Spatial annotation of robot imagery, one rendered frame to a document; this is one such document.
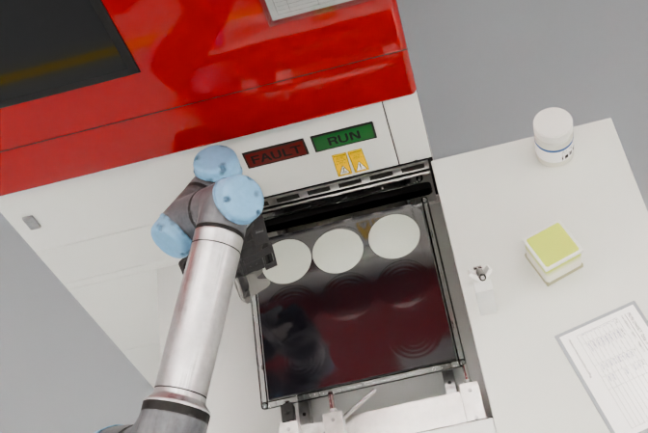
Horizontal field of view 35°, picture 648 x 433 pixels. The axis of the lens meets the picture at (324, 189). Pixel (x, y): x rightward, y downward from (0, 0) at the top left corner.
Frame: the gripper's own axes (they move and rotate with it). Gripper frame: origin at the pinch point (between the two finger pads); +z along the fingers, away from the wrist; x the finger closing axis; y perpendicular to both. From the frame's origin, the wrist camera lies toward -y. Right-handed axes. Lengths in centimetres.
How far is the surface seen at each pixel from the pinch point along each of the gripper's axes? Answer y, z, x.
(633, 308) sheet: 56, -5, -41
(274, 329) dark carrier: 3.2, 5.4, -5.4
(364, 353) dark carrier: 15.3, 5.3, -19.1
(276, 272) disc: 8.6, 3.2, 5.5
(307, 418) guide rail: 1.6, 12.7, -21.3
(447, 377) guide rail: 26.9, 9.6, -28.5
